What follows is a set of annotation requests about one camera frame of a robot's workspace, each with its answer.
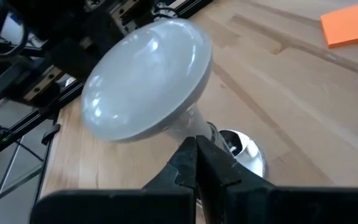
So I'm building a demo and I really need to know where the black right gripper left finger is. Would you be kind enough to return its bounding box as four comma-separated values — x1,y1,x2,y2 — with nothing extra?
30,136,198,224

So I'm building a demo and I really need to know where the large white flood lightbulb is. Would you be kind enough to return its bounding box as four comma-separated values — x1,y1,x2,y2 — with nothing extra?
80,17,219,150

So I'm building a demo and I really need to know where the orange sticky note pad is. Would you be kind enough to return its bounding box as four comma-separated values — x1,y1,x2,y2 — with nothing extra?
319,0,358,50

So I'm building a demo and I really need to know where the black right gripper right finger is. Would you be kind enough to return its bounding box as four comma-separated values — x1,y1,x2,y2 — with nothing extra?
196,134,358,224

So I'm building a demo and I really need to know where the black aluminium table frame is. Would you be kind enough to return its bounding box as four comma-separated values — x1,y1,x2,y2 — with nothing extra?
0,0,214,160

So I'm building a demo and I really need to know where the chrome lamp socket base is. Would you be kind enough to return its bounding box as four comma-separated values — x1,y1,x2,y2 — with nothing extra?
208,121,267,179

